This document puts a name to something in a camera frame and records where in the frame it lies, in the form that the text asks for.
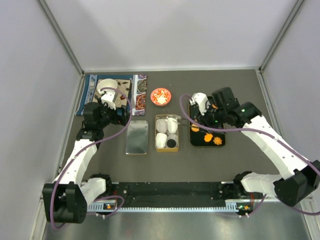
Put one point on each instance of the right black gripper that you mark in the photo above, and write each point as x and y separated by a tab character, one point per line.
204	118

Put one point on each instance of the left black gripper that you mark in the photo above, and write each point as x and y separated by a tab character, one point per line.
122	120

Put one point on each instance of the orange round cookie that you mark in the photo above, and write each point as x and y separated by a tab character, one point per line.
194	128

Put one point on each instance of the black serving tongs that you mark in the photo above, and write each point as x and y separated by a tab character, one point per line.
183	121

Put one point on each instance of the black sandwich cookie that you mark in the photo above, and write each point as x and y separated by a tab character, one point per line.
171	143

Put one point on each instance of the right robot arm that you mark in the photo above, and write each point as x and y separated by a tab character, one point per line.
298	177

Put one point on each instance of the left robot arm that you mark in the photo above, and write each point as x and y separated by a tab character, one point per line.
66	199

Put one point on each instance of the orange fish shaped cookie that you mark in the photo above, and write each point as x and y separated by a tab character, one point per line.
208	137

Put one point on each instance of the floral square coaster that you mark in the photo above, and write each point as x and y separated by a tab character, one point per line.
124	86

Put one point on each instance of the orange flower cookie bottom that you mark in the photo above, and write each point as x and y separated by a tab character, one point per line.
217	141

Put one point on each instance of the black rectangular tray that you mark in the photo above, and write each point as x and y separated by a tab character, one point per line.
197	138

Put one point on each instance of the white ceramic cup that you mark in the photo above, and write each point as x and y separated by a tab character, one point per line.
106	85

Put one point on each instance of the white paper cup top-right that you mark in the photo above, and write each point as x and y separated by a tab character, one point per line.
172	125

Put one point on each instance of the white paper cup bottom-right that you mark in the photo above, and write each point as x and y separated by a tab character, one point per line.
175	137

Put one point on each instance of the gold cookie tin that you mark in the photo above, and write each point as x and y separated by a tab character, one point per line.
166	149

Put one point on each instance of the blue patterned placemat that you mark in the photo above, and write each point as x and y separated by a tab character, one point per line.
137	94

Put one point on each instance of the white paper cup top-left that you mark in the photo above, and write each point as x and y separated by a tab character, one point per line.
162	126

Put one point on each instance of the red patterned small bowl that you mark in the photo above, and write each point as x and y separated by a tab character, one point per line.
160	96

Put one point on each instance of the white paper cup bottom-left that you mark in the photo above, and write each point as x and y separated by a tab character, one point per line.
160	140

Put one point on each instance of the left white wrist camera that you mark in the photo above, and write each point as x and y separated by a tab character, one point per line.
108	98

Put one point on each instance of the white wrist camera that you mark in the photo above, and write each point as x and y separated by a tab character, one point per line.
108	98
201	101

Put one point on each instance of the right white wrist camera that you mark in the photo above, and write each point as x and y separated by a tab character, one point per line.
201	101

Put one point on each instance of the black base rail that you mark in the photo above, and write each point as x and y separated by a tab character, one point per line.
174	194

